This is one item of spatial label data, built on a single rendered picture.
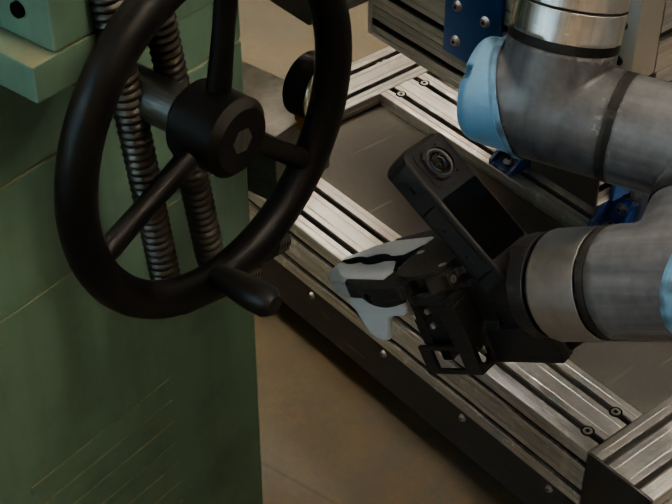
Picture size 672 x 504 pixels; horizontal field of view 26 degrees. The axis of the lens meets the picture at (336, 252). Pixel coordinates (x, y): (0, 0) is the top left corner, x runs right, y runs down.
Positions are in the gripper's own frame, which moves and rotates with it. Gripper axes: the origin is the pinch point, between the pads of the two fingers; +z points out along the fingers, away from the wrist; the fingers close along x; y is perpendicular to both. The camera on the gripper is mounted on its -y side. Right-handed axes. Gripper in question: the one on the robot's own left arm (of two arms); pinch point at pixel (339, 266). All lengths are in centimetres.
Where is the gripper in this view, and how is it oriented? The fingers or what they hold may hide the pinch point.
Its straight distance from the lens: 110.7
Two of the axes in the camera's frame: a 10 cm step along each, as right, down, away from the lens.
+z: -6.8, 0.4, 7.4
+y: 3.9, 8.7, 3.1
